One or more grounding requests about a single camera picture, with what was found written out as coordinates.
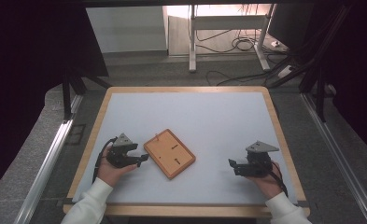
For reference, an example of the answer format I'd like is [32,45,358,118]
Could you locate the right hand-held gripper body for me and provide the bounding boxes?
[245,140,280,179]

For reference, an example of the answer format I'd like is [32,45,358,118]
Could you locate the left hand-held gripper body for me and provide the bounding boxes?
[106,133,139,169]

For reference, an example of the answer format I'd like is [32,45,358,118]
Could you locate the wooden picture frame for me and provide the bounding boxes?
[143,128,197,180]

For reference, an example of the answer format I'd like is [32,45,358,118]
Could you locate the person's left hand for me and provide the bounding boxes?
[96,145,139,188]

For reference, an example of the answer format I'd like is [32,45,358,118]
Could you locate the person's right hand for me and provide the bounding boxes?
[247,161,286,201]

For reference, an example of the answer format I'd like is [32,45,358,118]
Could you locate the black metal stand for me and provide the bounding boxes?
[264,4,355,123]
[62,67,113,121]

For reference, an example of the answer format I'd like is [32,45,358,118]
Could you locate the wooden table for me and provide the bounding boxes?
[62,86,311,218]

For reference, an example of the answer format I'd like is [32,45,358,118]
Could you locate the white power strip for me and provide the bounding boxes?
[277,64,295,79]

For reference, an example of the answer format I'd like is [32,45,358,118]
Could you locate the dark curtain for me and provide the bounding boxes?
[0,0,109,202]
[319,0,367,154]

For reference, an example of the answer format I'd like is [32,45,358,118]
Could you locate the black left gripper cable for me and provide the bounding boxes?
[92,136,119,185]

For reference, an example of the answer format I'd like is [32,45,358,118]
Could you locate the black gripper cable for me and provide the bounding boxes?
[92,136,119,185]
[266,169,289,199]

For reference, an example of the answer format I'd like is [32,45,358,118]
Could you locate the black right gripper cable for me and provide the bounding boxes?
[266,169,289,199]

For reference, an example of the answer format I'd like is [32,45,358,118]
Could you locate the aluminium rail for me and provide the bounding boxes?
[14,94,84,224]
[300,92,367,224]

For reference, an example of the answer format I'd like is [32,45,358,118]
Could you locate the long black floor cable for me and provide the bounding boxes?
[205,63,292,87]

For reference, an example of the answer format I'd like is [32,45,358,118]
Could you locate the black cable bundle on floor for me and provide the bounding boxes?
[195,28,268,54]

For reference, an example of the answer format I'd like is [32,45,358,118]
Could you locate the white desk frame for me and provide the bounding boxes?
[188,4,277,74]

